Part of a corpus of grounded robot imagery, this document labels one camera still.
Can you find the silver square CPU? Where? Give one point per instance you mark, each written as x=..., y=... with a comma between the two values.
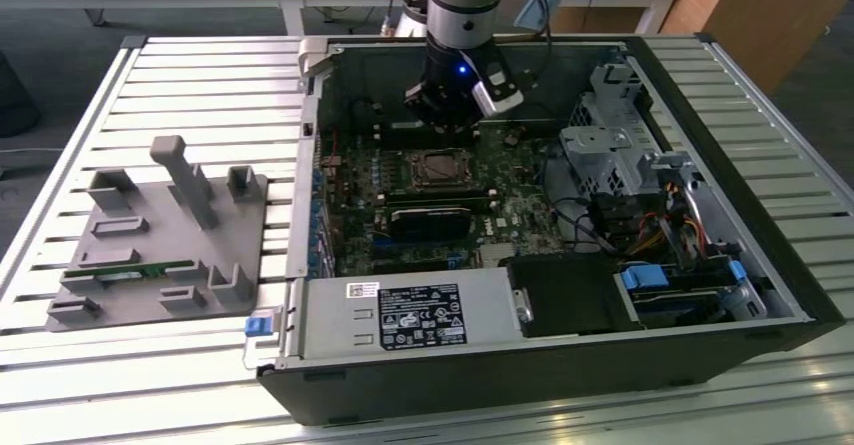
x=444, y=169

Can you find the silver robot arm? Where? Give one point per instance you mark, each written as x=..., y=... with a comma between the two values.
x=461, y=10

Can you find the black RAM slot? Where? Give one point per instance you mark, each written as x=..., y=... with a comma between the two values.
x=401, y=137

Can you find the CPU socket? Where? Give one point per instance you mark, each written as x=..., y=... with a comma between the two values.
x=414, y=186

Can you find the green motherboard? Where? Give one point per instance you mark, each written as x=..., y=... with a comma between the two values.
x=521, y=205

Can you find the black graphics card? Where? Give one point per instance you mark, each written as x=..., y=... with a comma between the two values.
x=428, y=225

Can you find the silver metal drive cage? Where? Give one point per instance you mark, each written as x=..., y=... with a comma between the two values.
x=601, y=150

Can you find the silver chipset heatsink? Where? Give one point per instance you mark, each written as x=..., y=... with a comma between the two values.
x=498, y=256

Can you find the silver power supply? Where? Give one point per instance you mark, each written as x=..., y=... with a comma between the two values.
x=334, y=315

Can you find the hard disk in blue carrier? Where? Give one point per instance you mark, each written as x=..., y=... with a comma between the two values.
x=644, y=277

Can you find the wooden cabinet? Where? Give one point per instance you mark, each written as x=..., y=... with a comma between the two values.
x=768, y=15

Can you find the grey parts rack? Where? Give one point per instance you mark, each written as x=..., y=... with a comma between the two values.
x=161, y=245

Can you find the blue case latch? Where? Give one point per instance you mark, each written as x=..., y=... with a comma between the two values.
x=260, y=327

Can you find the green RAM stick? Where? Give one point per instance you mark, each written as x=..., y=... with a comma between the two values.
x=157, y=268

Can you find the blue carrier clip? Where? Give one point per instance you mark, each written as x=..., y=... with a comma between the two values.
x=736, y=271

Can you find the black PC case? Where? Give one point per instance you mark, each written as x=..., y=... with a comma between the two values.
x=468, y=395

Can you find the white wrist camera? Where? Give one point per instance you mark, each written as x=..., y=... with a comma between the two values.
x=500, y=90

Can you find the grey plastic bracket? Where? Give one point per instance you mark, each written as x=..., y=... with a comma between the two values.
x=671, y=162

